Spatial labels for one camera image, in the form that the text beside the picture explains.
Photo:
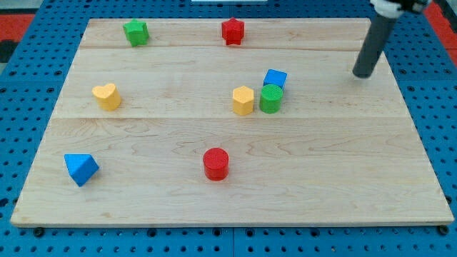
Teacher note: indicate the blue cube block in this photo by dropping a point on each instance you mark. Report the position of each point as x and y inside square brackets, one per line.
[275, 77]

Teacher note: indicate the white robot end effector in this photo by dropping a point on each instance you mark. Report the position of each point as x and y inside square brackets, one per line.
[393, 9]

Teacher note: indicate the green cylinder block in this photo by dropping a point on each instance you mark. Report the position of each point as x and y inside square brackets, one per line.
[271, 97]

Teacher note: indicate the red star block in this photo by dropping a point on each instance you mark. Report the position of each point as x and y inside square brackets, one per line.
[233, 31]

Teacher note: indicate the yellow hexagon block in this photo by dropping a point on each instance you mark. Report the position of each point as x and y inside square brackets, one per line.
[243, 100]

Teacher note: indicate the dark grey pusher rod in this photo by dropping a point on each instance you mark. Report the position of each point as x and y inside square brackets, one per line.
[376, 38]

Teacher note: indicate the blue triangle block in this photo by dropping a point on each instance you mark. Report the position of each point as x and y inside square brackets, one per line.
[81, 167]

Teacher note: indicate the light wooden board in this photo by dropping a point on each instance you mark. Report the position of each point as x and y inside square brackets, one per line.
[340, 152]

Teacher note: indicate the red cylinder block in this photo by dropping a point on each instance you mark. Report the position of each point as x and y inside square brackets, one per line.
[216, 164]

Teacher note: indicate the yellow heart block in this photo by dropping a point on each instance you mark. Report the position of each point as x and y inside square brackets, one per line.
[107, 97]

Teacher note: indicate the green star block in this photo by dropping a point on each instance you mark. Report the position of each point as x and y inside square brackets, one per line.
[136, 32]

